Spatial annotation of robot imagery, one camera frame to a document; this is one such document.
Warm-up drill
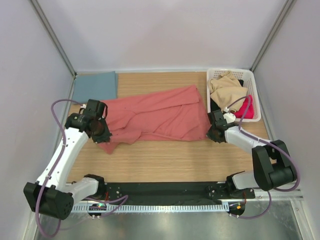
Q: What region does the salmon red t-shirt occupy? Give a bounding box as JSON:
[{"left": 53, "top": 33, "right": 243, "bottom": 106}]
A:
[{"left": 99, "top": 85, "right": 211, "bottom": 154}]

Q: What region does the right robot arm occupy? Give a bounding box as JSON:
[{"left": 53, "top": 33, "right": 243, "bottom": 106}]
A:
[{"left": 206, "top": 110, "right": 300, "bottom": 198}]

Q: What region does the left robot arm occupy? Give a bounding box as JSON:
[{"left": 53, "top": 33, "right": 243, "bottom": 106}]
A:
[{"left": 23, "top": 99, "right": 112, "bottom": 220}]

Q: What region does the black garment in basket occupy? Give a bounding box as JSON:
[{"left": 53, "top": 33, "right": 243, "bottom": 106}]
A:
[{"left": 208, "top": 77, "right": 248, "bottom": 111}]

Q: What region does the folded blue-grey t-shirt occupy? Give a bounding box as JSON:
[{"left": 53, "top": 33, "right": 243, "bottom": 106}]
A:
[{"left": 72, "top": 71, "right": 118, "bottom": 104}]

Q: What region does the magenta pink t-shirt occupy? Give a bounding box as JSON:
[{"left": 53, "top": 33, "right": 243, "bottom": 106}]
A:
[{"left": 233, "top": 94, "right": 256, "bottom": 120}]

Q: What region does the beige t-shirt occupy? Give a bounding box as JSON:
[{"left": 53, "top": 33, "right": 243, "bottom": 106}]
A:
[{"left": 207, "top": 71, "right": 248, "bottom": 112}]

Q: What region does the white plastic laundry basket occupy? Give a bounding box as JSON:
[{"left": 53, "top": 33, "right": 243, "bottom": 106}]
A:
[{"left": 206, "top": 67, "right": 261, "bottom": 123}]

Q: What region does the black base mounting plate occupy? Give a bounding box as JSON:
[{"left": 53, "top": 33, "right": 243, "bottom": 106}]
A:
[{"left": 99, "top": 181, "right": 255, "bottom": 206}]

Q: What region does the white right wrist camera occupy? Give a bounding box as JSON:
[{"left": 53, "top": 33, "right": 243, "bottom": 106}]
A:
[{"left": 223, "top": 107, "right": 236, "bottom": 124}]

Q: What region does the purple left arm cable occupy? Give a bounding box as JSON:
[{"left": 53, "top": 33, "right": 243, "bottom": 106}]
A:
[{"left": 34, "top": 99, "right": 130, "bottom": 238}]

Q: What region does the perforated cable duct strip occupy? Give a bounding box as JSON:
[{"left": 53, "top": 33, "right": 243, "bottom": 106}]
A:
[{"left": 71, "top": 201, "right": 229, "bottom": 214}]

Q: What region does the aluminium front rail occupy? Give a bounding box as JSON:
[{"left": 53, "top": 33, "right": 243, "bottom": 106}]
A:
[{"left": 29, "top": 180, "right": 305, "bottom": 204}]

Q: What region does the left aluminium frame post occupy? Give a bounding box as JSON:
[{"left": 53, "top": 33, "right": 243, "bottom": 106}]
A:
[{"left": 29, "top": 0, "right": 77, "bottom": 79}]

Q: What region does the aluminium frame post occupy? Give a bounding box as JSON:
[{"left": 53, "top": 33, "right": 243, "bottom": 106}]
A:
[
  {"left": 250, "top": 0, "right": 297, "bottom": 72},
  {"left": 29, "top": 0, "right": 77, "bottom": 79}
]

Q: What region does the right aluminium frame post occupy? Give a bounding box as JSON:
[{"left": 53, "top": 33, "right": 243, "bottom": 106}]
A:
[{"left": 250, "top": 0, "right": 297, "bottom": 72}]

